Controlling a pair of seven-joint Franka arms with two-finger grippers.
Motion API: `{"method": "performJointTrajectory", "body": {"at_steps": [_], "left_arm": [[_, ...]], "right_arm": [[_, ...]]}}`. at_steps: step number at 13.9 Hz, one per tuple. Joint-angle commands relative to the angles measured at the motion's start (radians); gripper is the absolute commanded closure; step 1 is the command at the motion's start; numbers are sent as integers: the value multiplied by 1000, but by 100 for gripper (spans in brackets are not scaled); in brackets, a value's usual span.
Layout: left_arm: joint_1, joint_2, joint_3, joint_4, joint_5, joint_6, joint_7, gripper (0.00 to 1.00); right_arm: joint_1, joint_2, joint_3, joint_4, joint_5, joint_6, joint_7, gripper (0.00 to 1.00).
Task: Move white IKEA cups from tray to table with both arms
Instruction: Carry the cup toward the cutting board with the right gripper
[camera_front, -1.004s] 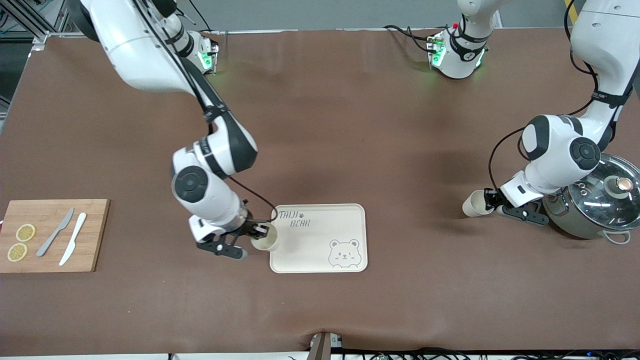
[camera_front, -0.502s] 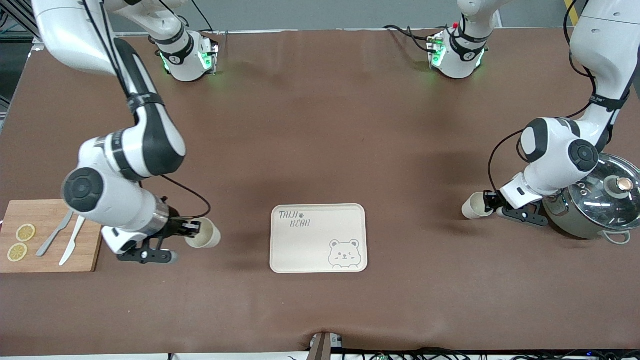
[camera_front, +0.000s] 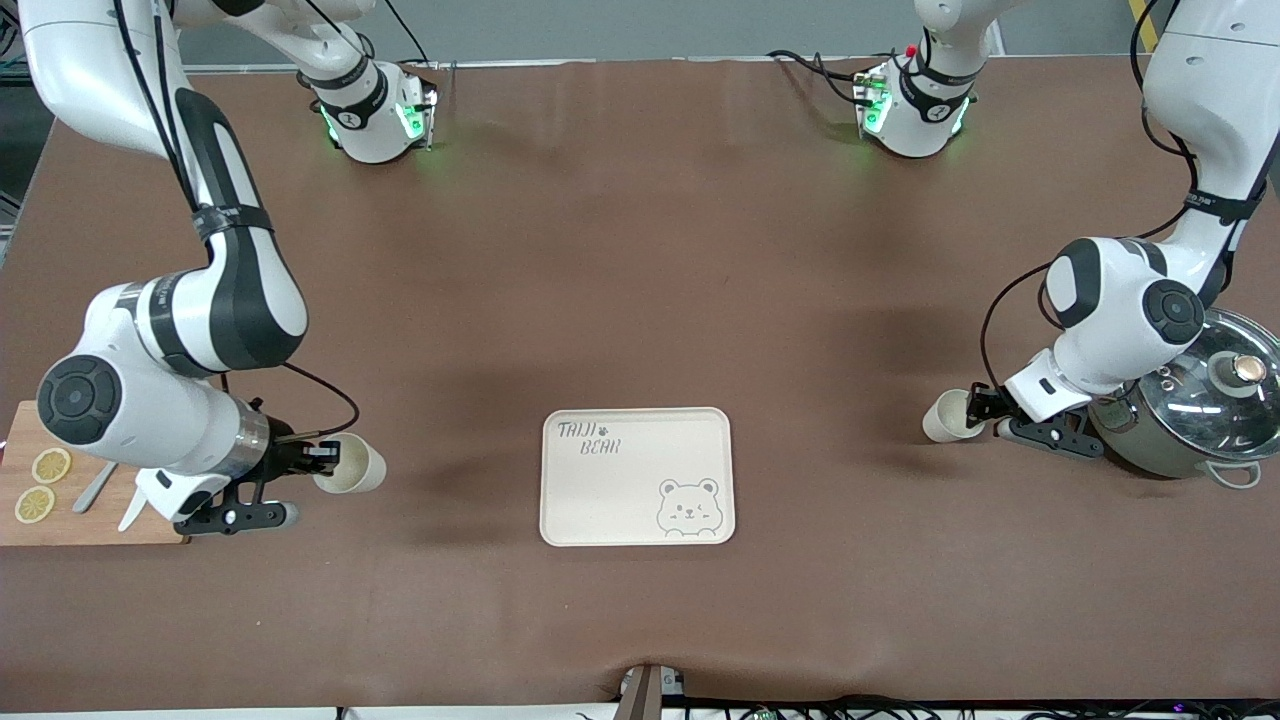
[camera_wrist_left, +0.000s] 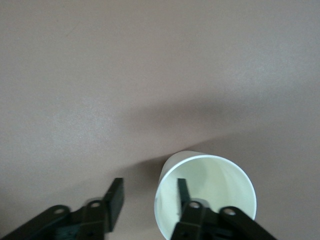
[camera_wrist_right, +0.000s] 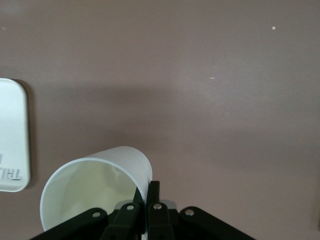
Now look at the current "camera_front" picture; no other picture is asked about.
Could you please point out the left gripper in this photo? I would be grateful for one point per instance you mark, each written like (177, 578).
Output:
(987, 403)

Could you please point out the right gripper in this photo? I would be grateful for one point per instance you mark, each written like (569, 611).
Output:
(287, 457)

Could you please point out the white IKEA cup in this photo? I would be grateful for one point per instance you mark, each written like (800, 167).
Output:
(940, 418)
(360, 470)

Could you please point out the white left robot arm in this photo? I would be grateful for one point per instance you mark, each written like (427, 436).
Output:
(1110, 300)

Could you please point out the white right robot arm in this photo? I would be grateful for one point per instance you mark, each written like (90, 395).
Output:
(240, 300)

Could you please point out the white plastic knife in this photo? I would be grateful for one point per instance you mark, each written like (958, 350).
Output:
(130, 512)

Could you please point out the grey plastic knife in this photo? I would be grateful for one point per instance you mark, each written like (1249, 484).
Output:
(92, 492)

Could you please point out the glass pot lid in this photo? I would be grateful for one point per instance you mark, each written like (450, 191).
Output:
(1220, 410)

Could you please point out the bamboo cutting board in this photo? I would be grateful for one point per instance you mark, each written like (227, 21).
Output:
(80, 530)

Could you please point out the yellow lemon slice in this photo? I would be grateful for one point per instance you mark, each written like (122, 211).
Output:
(35, 505)
(51, 465)

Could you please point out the cream bear print tray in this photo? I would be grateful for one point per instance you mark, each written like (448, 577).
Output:
(620, 500)

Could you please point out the brown table cover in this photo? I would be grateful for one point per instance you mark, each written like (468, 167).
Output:
(640, 250)

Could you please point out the metal table edge clamp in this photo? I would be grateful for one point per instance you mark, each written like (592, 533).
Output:
(645, 695)

